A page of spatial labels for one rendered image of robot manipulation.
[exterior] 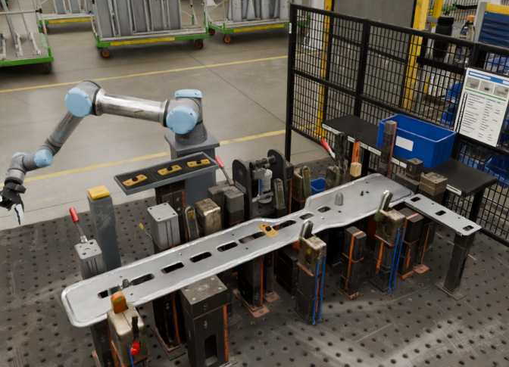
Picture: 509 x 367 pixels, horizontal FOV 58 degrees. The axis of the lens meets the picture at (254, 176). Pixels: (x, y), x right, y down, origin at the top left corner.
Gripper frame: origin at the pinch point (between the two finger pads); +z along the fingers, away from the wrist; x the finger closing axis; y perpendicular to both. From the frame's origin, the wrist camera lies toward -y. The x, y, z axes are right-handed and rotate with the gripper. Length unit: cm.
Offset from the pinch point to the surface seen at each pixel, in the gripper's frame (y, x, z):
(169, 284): -74, -25, 49
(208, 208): -81, -36, 19
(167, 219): -75, -23, 27
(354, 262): -111, -82, 35
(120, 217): -10, -49, -19
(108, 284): -60, -14, 48
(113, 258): -42, -26, 26
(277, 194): -96, -60, 8
